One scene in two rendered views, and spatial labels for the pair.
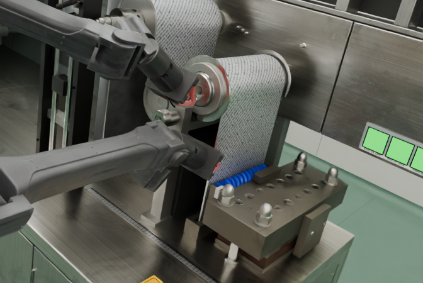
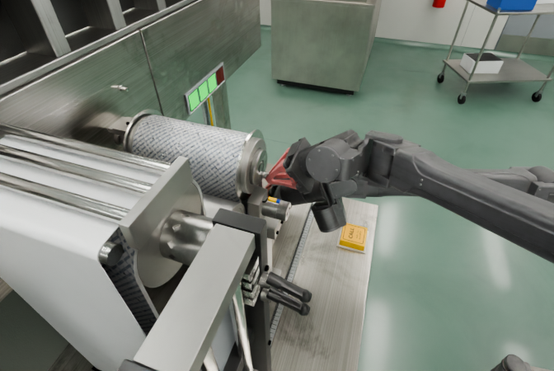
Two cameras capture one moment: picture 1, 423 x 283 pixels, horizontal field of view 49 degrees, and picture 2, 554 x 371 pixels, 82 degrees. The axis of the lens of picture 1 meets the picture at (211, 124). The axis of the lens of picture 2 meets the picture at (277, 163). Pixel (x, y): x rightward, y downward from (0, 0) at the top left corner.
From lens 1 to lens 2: 1.21 m
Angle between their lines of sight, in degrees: 89
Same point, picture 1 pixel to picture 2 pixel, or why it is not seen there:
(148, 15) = (186, 197)
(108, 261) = (343, 279)
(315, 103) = not seen: hidden behind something
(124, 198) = not seen: hidden behind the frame
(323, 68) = (144, 90)
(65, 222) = (329, 341)
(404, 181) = not seen: outside the picture
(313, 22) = (113, 59)
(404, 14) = not seen: outside the picture
